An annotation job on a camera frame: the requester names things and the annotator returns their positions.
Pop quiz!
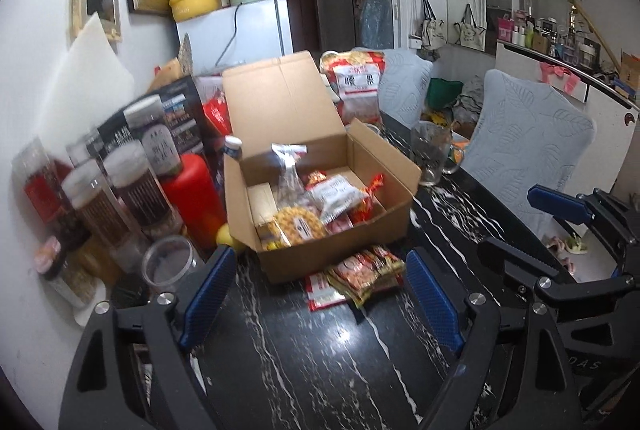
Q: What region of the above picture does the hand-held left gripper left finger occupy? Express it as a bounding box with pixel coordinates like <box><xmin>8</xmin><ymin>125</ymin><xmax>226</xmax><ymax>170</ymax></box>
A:
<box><xmin>57</xmin><ymin>246</ymin><xmax>238</xmax><ymax>430</ymax></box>

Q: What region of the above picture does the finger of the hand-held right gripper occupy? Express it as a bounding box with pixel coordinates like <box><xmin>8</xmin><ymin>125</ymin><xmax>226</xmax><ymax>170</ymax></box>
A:
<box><xmin>527</xmin><ymin>184</ymin><xmax>640</xmax><ymax>261</ymax></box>
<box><xmin>477</xmin><ymin>237</ymin><xmax>636</xmax><ymax>311</ymax></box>

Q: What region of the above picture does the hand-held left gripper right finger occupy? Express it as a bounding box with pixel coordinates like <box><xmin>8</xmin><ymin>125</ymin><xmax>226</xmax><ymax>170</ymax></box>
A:
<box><xmin>405</xmin><ymin>247</ymin><xmax>583</xmax><ymax>430</ymax></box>

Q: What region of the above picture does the green gold snack packet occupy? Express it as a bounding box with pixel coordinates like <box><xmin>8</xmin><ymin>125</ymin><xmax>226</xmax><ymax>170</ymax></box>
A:
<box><xmin>325</xmin><ymin>246</ymin><xmax>406</xmax><ymax>308</ymax></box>

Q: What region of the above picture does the clear waffle packet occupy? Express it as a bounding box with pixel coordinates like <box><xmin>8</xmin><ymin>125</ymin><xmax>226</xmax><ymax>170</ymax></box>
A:
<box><xmin>257</xmin><ymin>205</ymin><xmax>328</xmax><ymax>248</ymax></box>

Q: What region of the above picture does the red gold-print snack packet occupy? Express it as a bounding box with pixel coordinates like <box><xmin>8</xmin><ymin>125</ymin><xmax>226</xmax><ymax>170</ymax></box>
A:
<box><xmin>350</xmin><ymin>173</ymin><xmax>386</xmax><ymax>223</ymax></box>

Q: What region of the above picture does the red cartoon snack packet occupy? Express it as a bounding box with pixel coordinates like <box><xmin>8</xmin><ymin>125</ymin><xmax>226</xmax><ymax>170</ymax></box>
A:
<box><xmin>325</xmin><ymin>215</ymin><xmax>356</xmax><ymax>233</ymax></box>

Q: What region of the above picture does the white line-drawing bread packet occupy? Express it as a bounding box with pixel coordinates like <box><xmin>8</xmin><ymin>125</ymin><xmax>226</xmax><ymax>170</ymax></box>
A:
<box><xmin>306</xmin><ymin>175</ymin><xmax>372</xmax><ymax>225</ymax></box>

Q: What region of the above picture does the clear bagged snack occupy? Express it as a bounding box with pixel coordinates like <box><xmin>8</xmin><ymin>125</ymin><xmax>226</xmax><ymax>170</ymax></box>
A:
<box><xmin>270</xmin><ymin>142</ymin><xmax>311</xmax><ymax>211</ymax></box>

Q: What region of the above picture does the small floor toy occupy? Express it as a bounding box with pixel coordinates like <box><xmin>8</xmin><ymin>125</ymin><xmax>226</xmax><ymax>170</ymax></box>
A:
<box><xmin>545</xmin><ymin>235</ymin><xmax>588</xmax><ymax>255</ymax></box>

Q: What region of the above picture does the yellow-green lemon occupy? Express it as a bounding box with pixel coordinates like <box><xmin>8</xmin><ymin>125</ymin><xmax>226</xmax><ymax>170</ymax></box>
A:
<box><xmin>215</xmin><ymin>224</ymin><xmax>246</xmax><ymax>253</ymax></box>

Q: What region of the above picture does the light blue covered chair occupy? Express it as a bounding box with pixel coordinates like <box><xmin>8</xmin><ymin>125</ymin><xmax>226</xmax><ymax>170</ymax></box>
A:
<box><xmin>350</xmin><ymin>47</ymin><xmax>434</xmax><ymax>128</ymax></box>
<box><xmin>457</xmin><ymin>70</ymin><xmax>598</xmax><ymax>235</ymax></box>

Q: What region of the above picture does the white counter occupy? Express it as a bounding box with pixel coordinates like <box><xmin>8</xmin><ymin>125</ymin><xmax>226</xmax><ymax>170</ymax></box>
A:
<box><xmin>495</xmin><ymin>37</ymin><xmax>640</xmax><ymax>191</ymax></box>

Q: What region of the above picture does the red plastic container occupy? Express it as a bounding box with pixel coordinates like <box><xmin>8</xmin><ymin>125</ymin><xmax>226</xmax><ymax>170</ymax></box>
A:
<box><xmin>160</xmin><ymin>154</ymin><xmax>228</xmax><ymax>251</ymax></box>

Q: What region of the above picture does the cluster of clear plastic jars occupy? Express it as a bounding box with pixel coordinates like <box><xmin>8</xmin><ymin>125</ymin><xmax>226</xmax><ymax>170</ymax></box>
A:
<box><xmin>12</xmin><ymin>94</ymin><xmax>211</xmax><ymax>315</ymax></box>

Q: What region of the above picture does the pink bow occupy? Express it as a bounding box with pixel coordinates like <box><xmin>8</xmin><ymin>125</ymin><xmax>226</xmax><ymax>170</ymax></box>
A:
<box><xmin>537</xmin><ymin>62</ymin><xmax>583</xmax><ymax>98</ymax></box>

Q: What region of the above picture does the grey cloth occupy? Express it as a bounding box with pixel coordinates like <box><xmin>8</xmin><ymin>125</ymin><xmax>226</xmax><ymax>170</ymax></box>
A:
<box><xmin>452</xmin><ymin>82</ymin><xmax>486</xmax><ymax>115</ymax></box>

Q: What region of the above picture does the glass mug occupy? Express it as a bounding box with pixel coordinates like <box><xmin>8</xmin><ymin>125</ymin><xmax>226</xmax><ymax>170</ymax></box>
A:
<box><xmin>410</xmin><ymin>120</ymin><xmax>466</xmax><ymax>187</ymax></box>

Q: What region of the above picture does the small cardboard box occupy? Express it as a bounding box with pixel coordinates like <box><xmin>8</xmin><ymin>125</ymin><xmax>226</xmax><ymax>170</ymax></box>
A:
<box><xmin>612</xmin><ymin>50</ymin><xmax>640</xmax><ymax>100</ymax></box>

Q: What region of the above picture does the green bag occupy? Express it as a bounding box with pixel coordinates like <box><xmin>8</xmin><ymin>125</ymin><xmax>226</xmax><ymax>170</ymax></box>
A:
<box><xmin>427</xmin><ymin>78</ymin><xmax>466</xmax><ymax>111</ymax></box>

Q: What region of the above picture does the row of bottles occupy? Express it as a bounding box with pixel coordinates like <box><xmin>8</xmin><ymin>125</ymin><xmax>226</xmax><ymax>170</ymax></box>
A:
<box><xmin>497</xmin><ymin>0</ymin><xmax>621</xmax><ymax>73</ymax></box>

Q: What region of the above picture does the black snack bag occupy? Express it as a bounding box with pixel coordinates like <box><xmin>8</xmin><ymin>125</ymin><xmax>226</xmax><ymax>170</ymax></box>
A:
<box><xmin>97</xmin><ymin>74</ymin><xmax>213</xmax><ymax>161</ymax></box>

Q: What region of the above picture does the hanging canvas tote bag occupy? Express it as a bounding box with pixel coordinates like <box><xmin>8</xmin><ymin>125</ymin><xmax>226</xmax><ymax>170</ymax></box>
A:
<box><xmin>417</xmin><ymin>0</ymin><xmax>448</xmax><ymax>50</ymax></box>
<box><xmin>452</xmin><ymin>2</ymin><xmax>488</xmax><ymax>50</ymax></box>

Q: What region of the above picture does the white red nut bag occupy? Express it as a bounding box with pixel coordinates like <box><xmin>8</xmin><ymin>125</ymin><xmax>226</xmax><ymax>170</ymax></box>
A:
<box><xmin>320</xmin><ymin>50</ymin><xmax>387</xmax><ymax>125</ymax></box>

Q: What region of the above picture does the wooden board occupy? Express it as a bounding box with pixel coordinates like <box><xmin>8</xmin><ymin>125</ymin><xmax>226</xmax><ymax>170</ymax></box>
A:
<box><xmin>147</xmin><ymin>57</ymin><xmax>193</xmax><ymax>93</ymax></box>

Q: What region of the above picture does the white board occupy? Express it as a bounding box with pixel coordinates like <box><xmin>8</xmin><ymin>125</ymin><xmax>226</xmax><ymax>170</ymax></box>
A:
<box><xmin>35</xmin><ymin>14</ymin><xmax>136</xmax><ymax>151</ymax></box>

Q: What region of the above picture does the blue plastic bag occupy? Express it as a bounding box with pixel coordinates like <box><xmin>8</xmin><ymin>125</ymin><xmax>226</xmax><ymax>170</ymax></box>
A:
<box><xmin>356</xmin><ymin>0</ymin><xmax>396</xmax><ymax>53</ymax></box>

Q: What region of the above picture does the white refrigerator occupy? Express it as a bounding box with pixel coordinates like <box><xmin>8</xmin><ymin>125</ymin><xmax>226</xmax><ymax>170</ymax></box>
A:
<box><xmin>175</xmin><ymin>0</ymin><xmax>295</xmax><ymax>75</ymax></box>

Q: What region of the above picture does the dark brown door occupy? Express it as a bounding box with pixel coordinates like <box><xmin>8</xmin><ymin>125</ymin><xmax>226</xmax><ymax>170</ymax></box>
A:
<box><xmin>272</xmin><ymin>0</ymin><xmax>321</xmax><ymax>55</ymax></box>

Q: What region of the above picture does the black power cable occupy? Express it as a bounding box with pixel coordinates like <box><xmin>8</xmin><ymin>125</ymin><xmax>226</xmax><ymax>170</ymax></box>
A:
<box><xmin>215</xmin><ymin>4</ymin><xmax>241</xmax><ymax>70</ymax></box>

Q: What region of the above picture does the wooden framed wall panel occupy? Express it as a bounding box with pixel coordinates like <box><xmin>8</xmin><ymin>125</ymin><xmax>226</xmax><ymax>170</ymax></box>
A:
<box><xmin>67</xmin><ymin>0</ymin><xmax>123</xmax><ymax>43</ymax></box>

